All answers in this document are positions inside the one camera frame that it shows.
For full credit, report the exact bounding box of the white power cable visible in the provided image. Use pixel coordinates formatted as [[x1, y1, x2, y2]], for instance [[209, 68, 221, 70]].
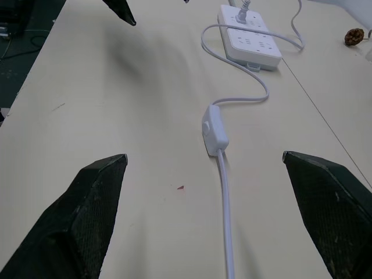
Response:
[[200, 0, 306, 279]]

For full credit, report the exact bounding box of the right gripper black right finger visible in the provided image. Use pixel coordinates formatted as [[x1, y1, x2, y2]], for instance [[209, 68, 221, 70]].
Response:
[[282, 151, 372, 279]]

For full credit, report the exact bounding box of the thin black floor cable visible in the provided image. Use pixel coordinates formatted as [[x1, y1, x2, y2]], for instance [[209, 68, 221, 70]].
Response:
[[0, 34, 45, 60]]

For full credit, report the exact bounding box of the white inline cord switch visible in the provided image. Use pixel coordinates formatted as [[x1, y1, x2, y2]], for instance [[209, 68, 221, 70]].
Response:
[[200, 105, 230, 156]]

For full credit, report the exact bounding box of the brown dried seed pod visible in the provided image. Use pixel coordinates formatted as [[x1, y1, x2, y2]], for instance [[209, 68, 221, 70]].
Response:
[[344, 27, 364, 47]]

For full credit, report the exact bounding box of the black equipment case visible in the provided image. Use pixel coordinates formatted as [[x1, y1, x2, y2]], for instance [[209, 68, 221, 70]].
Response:
[[0, 0, 33, 36]]

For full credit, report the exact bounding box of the white plug with coiled cord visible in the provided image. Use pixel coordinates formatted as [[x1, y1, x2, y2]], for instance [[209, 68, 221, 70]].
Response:
[[235, 0, 252, 24]]

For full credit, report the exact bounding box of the white power strip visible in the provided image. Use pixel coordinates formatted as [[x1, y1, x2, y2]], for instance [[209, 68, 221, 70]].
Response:
[[217, 3, 284, 72]]

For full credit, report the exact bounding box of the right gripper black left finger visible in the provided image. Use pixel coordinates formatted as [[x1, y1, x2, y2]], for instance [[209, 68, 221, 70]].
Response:
[[0, 153, 129, 279]]

